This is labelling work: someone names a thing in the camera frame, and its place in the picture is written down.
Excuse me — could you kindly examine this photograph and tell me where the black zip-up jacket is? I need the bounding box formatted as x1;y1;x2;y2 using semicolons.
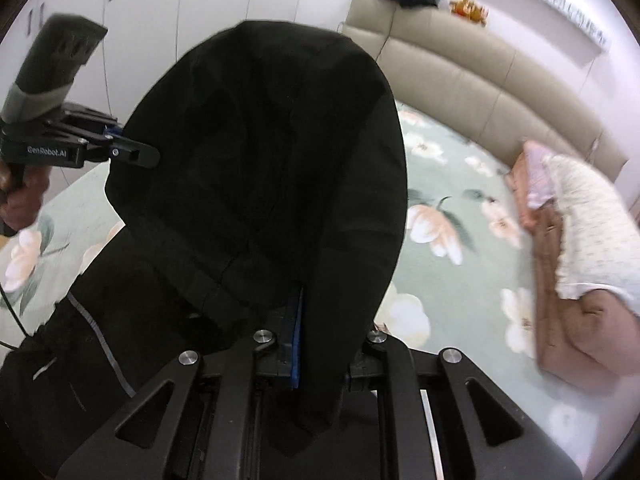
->
1;21;407;479

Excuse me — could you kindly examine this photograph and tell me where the person's left hand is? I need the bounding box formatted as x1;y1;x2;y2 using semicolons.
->
1;162;51;231

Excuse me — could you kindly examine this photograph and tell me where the green floral bedspread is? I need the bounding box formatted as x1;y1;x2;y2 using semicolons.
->
1;104;639;479

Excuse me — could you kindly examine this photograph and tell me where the white wardrobe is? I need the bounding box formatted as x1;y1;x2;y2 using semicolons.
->
1;0;350;122

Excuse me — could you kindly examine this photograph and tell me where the folded pink quilt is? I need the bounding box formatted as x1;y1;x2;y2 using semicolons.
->
506;139;639;394

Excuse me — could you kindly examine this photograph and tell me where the white lace pillow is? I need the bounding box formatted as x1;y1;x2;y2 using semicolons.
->
544;154;639;313

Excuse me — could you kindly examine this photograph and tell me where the pink patterned pillow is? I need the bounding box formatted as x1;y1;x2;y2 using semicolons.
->
523;139;555;209

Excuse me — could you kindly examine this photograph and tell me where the beige padded headboard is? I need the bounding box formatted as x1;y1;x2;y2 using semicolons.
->
342;0;627;180

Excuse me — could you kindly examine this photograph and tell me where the orange plush toy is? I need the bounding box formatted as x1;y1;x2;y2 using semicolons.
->
449;0;488;27

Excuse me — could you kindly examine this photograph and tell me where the black cable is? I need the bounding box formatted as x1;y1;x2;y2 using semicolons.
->
0;278;33;354

